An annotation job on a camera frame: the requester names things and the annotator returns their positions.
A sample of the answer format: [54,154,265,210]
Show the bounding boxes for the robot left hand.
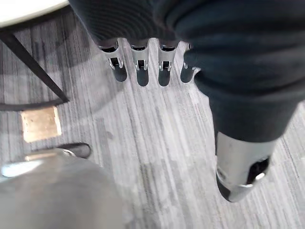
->
[69,0,305,203]

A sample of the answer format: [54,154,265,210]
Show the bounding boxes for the robot left foot dark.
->
[57,142,92,159]

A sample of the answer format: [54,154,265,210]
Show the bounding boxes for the brass floor plate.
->
[20,106,62,144]

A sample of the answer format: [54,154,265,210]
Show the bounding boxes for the round white marble table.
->
[0,0,70,112]

